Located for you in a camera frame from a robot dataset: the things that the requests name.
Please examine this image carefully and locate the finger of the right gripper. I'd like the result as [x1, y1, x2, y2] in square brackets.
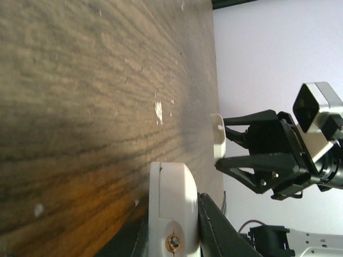
[215, 153, 303, 194]
[223, 110, 278, 142]

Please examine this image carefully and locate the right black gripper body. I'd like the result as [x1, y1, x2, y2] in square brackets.
[245, 112, 319, 200]

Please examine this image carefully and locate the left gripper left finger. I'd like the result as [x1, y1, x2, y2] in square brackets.
[95, 203, 148, 257]

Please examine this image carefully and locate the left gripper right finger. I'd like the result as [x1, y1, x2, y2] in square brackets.
[198, 193, 260, 257]

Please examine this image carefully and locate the white remote control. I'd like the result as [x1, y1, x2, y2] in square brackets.
[148, 162, 201, 256]

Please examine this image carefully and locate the white battery cover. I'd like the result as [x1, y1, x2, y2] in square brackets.
[211, 114, 226, 163]

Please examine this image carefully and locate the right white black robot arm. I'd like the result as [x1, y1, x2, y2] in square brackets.
[211, 110, 342, 256]

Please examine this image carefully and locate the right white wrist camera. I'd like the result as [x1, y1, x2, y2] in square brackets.
[293, 81, 342, 162]

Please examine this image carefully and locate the black aluminium frame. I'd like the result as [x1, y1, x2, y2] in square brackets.
[211, 0, 257, 10]

